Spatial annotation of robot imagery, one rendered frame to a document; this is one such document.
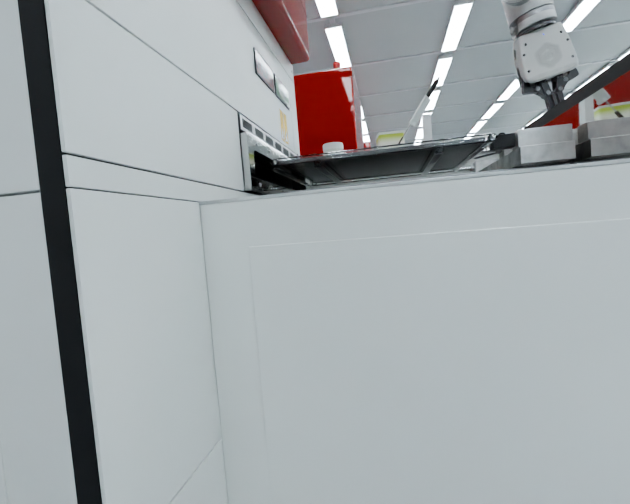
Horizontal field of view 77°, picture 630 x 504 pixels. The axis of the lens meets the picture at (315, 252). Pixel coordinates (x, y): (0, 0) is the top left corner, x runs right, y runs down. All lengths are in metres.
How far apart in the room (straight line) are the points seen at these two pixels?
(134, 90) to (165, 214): 0.12
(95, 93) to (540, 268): 0.45
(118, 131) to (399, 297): 0.33
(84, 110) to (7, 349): 0.20
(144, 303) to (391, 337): 0.26
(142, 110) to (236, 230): 0.16
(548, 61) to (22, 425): 0.99
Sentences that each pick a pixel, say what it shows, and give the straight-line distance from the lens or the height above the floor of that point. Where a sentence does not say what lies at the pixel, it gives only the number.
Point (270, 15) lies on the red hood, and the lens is 0.95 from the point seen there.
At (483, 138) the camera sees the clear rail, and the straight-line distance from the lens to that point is 0.69.
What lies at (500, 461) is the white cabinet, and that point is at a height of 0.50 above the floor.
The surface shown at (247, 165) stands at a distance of 0.67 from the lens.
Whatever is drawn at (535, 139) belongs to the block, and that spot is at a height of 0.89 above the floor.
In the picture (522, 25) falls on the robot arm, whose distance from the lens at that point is 1.00.
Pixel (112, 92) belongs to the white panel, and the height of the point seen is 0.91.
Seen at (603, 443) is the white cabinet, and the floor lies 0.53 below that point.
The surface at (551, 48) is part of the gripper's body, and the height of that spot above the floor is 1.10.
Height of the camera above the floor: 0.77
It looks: 3 degrees down
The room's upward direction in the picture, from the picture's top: 5 degrees counter-clockwise
